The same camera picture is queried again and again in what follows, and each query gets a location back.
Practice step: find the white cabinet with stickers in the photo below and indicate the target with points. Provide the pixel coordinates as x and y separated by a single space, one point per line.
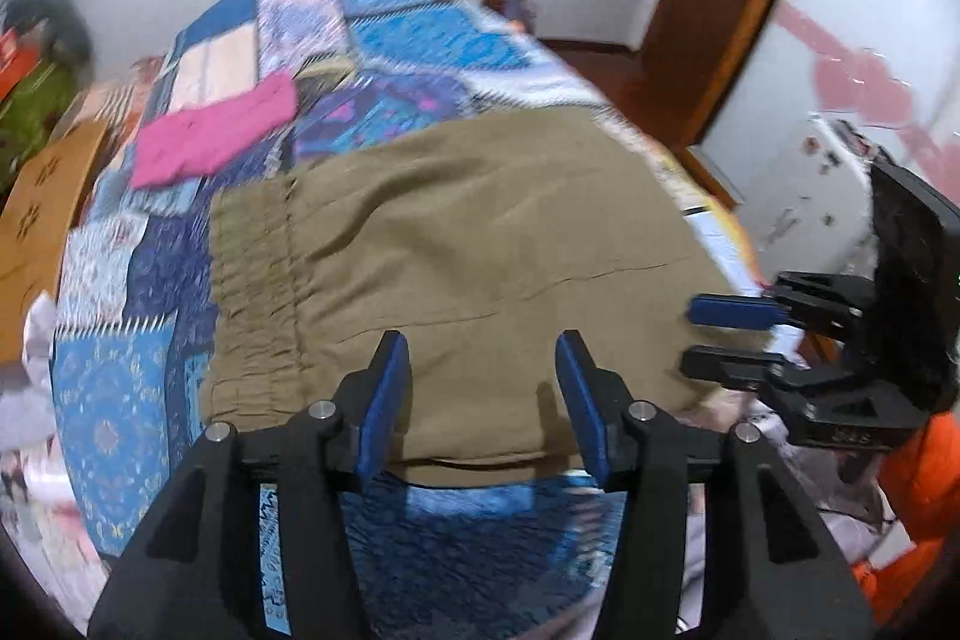
817 197

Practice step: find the wooden door frame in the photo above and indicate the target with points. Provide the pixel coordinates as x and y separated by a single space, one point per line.
720 3

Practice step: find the red box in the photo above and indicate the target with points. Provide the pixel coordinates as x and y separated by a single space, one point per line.
11 59

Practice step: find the pink folded cloth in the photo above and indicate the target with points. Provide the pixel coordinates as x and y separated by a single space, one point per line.
214 134

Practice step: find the wooden headboard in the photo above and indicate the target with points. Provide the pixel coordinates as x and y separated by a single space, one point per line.
41 235

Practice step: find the green cloth pile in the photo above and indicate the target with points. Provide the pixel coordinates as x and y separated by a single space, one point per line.
37 70

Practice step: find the olive khaki pants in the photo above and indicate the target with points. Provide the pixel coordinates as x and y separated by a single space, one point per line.
465 280

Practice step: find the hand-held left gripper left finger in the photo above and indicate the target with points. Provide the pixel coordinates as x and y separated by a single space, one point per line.
382 396

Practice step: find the blue patchwork bedspread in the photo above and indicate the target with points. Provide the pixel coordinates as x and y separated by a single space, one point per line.
247 280

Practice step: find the white crumpled cloth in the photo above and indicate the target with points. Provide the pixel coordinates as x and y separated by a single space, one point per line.
26 385

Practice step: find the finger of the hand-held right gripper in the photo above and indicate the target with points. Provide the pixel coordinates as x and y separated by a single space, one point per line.
724 362
731 311

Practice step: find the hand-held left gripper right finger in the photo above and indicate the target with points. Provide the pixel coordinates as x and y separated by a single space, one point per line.
581 396

